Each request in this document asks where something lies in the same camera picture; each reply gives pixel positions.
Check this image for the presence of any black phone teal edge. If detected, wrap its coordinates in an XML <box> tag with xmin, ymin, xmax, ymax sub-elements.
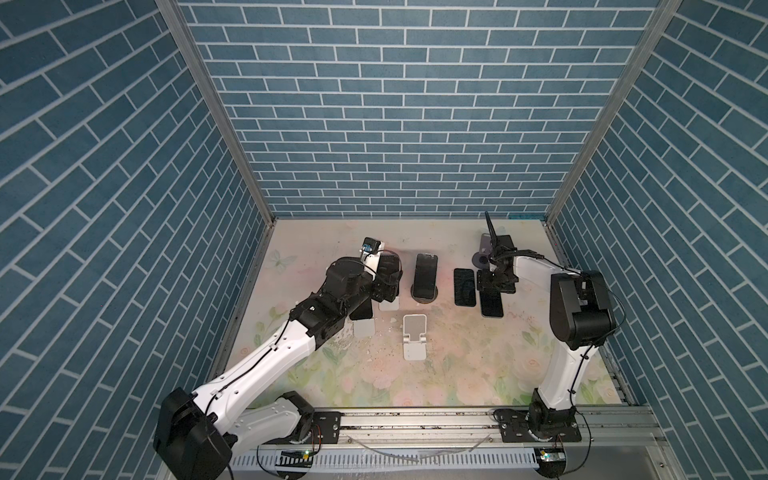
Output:
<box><xmin>479</xmin><ymin>289</ymin><xmax>504</xmax><ymax>318</ymax></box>

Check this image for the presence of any black phone cracked screen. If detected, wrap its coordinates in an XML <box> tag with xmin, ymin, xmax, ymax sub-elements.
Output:
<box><xmin>453</xmin><ymin>268</ymin><xmax>477</xmax><ymax>308</ymax></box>

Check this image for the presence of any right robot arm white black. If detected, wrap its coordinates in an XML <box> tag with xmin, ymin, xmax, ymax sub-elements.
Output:
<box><xmin>473</xmin><ymin>231</ymin><xmax>619</xmax><ymax>442</ymax></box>

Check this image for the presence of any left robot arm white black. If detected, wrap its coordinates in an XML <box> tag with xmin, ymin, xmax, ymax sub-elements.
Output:
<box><xmin>153</xmin><ymin>253</ymin><xmax>403</xmax><ymax>479</ymax></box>

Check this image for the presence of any white stand back middle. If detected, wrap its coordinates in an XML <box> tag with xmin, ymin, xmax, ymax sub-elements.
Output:
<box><xmin>379</xmin><ymin>298</ymin><xmax>400</xmax><ymax>312</ymax></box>

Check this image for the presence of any white stand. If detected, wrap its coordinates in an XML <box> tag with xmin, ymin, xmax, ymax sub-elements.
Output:
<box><xmin>402</xmin><ymin>314</ymin><xmax>428</xmax><ymax>361</ymax></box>
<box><xmin>352</xmin><ymin>318</ymin><xmax>375</xmax><ymax>338</ymax></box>
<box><xmin>379</xmin><ymin>298</ymin><xmax>400</xmax><ymax>312</ymax></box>

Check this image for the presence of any black phone far left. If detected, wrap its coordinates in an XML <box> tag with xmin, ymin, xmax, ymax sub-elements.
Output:
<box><xmin>349</xmin><ymin>299</ymin><xmax>374</xmax><ymax>321</ymax></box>

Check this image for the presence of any dark round phone stand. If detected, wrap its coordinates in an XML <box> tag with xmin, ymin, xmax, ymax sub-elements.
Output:
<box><xmin>410</xmin><ymin>285</ymin><xmax>438</xmax><ymax>304</ymax></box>

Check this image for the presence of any black phone on round stand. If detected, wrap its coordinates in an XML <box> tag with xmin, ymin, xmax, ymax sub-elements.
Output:
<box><xmin>412</xmin><ymin>253</ymin><xmax>438</xmax><ymax>286</ymax></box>

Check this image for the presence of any white stand far left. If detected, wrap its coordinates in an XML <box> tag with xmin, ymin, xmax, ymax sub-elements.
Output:
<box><xmin>352</xmin><ymin>318</ymin><xmax>375</xmax><ymax>338</ymax></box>

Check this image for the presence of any white stand front middle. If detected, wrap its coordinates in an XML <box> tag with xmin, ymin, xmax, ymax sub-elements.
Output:
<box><xmin>402</xmin><ymin>314</ymin><xmax>428</xmax><ymax>361</ymax></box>

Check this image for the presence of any right controller board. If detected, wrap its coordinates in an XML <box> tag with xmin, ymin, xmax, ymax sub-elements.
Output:
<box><xmin>534</xmin><ymin>447</ymin><xmax>567</xmax><ymax>479</ymax></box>

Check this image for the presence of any controller board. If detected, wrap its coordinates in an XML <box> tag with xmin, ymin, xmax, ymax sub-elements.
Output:
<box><xmin>534</xmin><ymin>447</ymin><xmax>567</xmax><ymax>479</ymax></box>
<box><xmin>274</xmin><ymin>452</ymin><xmax>314</xmax><ymax>480</ymax></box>

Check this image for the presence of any left controller board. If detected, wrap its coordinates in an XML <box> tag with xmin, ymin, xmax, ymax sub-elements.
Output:
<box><xmin>274</xmin><ymin>452</ymin><xmax>314</xmax><ymax>480</ymax></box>

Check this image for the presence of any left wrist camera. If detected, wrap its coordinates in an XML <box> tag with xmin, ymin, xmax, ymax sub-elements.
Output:
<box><xmin>360</xmin><ymin>237</ymin><xmax>382</xmax><ymax>260</ymax></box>

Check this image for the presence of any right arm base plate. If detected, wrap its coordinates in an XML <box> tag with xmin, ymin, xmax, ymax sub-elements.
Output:
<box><xmin>492</xmin><ymin>405</ymin><xmax>582</xmax><ymax>443</ymax></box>

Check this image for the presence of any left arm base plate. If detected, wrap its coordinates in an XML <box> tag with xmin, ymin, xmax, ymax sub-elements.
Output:
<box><xmin>266</xmin><ymin>411</ymin><xmax>342</xmax><ymax>445</ymax></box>

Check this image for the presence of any white vented cable duct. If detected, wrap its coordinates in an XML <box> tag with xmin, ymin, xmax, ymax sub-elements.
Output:
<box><xmin>231</xmin><ymin>448</ymin><xmax>538</xmax><ymax>474</ymax></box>

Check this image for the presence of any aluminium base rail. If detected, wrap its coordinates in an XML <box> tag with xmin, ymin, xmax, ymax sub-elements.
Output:
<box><xmin>216</xmin><ymin>406</ymin><xmax>681</xmax><ymax>479</ymax></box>

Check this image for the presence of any right aluminium corner post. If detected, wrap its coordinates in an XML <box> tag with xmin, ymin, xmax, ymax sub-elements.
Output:
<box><xmin>544</xmin><ymin>0</ymin><xmax>682</xmax><ymax>229</ymax></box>

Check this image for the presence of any aluminium corner post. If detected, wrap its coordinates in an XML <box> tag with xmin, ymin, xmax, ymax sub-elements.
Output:
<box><xmin>544</xmin><ymin>0</ymin><xmax>682</xmax><ymax>229</ymax></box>
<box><xmin>154</xmin><ymin>0</ymin><xmax>276</xmax><ymax>226</ymax></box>

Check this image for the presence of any left aluminium corner post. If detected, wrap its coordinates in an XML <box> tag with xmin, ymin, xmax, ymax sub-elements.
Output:
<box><xmin>154</xmin><ymin>0</ymin><xmax>276</xmax><ymax>226</ymax></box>

